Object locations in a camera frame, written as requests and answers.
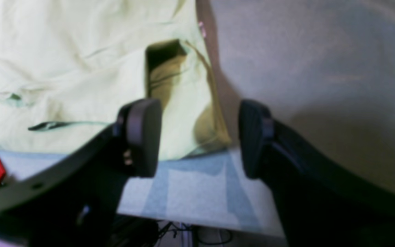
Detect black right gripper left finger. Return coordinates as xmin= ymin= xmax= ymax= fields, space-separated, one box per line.
xmin=0 ymin=99 xmax=163 ymax=247

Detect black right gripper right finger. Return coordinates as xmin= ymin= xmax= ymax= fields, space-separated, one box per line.
xmin=238 ymin=99 xmax=395 ymax=247

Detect light green T-shirt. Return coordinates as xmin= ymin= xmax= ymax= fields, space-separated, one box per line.
xmin=0 ymin=0 xmax=230 ymax=161

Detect grey-green table cloth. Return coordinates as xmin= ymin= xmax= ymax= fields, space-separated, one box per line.
xmin=0 ymin=0 xmax=395 ymax=238

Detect black tangled cables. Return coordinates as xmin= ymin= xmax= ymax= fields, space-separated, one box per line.
xmin=115 ymin=220 xmax=234 ymax=247

